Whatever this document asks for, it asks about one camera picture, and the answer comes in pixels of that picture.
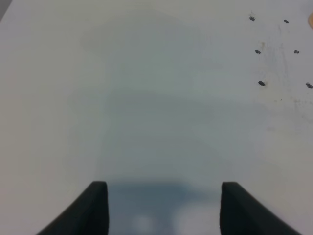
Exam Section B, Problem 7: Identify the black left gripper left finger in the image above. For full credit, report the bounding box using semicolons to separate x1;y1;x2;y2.
38;181;109;235

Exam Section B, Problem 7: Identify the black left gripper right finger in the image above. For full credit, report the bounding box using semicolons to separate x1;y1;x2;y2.
219;182;299;235

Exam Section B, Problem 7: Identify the orange far cup coaster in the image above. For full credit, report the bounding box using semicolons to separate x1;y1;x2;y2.
308;13;313;29

